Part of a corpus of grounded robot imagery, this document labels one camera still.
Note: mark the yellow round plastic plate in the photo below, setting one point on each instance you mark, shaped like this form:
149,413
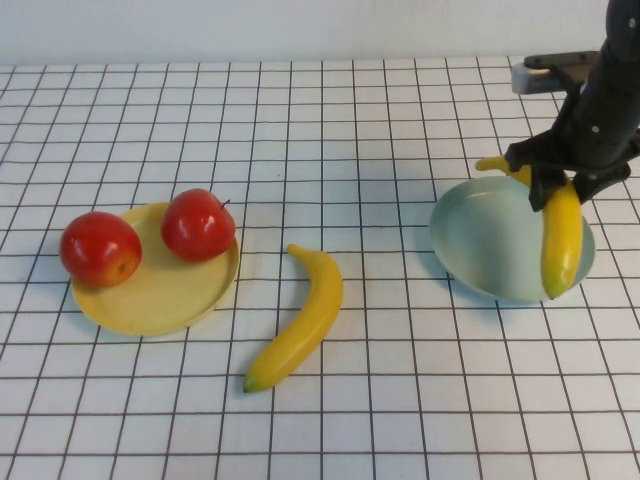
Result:
165,295

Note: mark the white grid tablecloth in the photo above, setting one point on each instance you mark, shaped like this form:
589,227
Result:
320,425

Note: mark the light blue round plate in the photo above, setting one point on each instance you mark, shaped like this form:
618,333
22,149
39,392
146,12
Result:
480,240

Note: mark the yellow plastic banana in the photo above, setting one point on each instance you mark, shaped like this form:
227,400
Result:
315,310
562,240

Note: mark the red plastic apple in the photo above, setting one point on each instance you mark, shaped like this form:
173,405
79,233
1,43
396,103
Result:
197,225
97,247

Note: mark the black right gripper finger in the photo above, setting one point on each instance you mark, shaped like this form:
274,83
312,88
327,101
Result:
590,185
542,187

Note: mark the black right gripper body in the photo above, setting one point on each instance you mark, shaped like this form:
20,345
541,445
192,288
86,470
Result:
550,152

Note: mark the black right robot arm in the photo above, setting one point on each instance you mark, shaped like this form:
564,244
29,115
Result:
612,100

